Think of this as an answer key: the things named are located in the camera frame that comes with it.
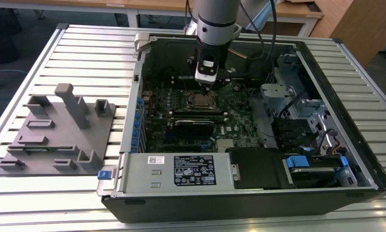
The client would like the silver CPU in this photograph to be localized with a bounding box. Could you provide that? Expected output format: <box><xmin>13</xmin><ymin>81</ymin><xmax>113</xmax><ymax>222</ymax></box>
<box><xmin>192</xmin><ymin>93</ymin><xmax>214</xmax><ymax>107</ymax></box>

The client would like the black RAM slot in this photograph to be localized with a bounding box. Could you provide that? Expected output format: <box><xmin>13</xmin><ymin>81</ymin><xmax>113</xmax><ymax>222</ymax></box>
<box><xmin>172</xmin><ymin>115</ymin><xmax>226</xmax><ymax>121</ymax></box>
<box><xmin>173</xmin><ymin>109</ymin><xmax>225</xmax><ymax>116</ymax></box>

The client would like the silver drive cage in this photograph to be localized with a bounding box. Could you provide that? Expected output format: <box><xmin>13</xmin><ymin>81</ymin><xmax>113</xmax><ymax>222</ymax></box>
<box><xmin>260</xmin><ymin>53</ymin><xmax>313</xmax><ymax>114</ymax></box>

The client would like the grey case latch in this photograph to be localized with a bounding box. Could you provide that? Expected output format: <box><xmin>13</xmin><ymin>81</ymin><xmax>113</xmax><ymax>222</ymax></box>
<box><xmin>133</xmin><ymin>33</ymin><xmax>152</xmax><ymax>53</ymax></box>

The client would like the green motherboard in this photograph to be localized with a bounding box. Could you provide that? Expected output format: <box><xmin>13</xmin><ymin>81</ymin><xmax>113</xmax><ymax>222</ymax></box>
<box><xmin>141</xmin><ymin>81</ymin><xmax>268</xmax><ymax>153</ymax></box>

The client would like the black graphics card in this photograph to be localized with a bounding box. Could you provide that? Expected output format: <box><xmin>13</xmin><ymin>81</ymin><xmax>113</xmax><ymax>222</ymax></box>
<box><xmin>173</xmin><ymin>119</ymin><xmax>217</xmax><ymax>140</ymax></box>

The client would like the silver chipset heatsink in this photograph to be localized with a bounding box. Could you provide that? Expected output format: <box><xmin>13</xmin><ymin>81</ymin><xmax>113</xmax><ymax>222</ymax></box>
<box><xmin>216</xmin><ymin>139</ymin><xmax>236</xmax><ymax>148</ymax></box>

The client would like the wooden desk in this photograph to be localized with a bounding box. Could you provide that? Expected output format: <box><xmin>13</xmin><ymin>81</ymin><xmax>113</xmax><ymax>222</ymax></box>
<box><xmin>0</xmin><ymin>0</ymin><xmax>138</xmax><ymax>29</ymax></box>
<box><xmin>137</xmin><ymin>0</ymin><xmax>325</xmax><ymax>37</ymax></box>

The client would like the blue disk carrier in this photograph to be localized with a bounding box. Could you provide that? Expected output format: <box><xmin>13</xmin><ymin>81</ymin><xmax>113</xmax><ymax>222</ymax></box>
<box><xmin>285</xmin><ymin>156</ymin><xmax>311</xmax><ymax>168</ymax></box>

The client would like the wooden cabinet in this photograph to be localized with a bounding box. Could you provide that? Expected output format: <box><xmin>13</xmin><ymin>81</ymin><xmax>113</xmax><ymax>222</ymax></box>
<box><xmin>310</xmin><ymin>0</ymin><xmax>386</xmax><ymax>71</ymax></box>

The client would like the silver power supply unit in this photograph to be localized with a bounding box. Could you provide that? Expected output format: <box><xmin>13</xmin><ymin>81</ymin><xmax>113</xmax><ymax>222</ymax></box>
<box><xmin>113</xmin><ymin>152</ymin><xmax>242</xmax><ymax>194</ymax></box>

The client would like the grey parts rack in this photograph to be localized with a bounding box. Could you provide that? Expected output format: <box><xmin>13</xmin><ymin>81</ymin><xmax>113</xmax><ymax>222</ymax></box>
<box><xmin>0</xmin><ymin>83</ymin><xmax>117</xmax><ymax>175</ymax></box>

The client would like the black PC case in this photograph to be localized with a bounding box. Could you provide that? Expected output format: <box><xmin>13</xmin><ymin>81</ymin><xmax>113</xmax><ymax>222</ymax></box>
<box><xmin>96</xmin><ymin>31</ymin><xmax>386</xmax><ymax>224</ymax></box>

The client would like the green RAM stick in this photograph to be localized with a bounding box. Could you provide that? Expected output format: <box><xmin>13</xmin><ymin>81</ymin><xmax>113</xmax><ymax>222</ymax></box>
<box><xmin>21</xmin><ymin>147</ymin><xmax>58</xmax><ymax>154</ymax></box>

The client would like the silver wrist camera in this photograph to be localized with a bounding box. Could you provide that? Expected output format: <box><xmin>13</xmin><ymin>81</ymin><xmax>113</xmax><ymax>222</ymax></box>
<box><xmin>194</xmin><ymin>54</ymin><xmax>222</xmax><ymax>85</ymax></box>

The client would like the thick black cable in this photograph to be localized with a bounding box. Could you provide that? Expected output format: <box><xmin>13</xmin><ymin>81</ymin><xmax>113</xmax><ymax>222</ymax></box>
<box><xmin>278</xmin><ymin>89</ymin><xmax>307</xmax><ymax>119</ymax></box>

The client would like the coloured wire bundle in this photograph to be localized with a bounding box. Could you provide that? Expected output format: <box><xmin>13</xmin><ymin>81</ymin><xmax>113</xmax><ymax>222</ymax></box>
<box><xmin>327</xmin><ymin>141</ymin><xmax>347</xmax><ymax>156</ymax></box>

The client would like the blue network cable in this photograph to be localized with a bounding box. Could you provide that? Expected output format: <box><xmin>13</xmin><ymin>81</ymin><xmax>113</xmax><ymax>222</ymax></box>
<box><xmin>0</xmin><ymin>69</ymin><xmax>29</xmax><ymax>101</ymax></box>

